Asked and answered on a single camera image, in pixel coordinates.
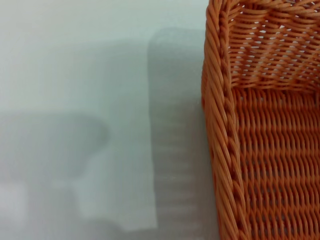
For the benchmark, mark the orange woven plastic basket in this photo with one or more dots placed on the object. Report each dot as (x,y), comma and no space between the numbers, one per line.
(270,155)

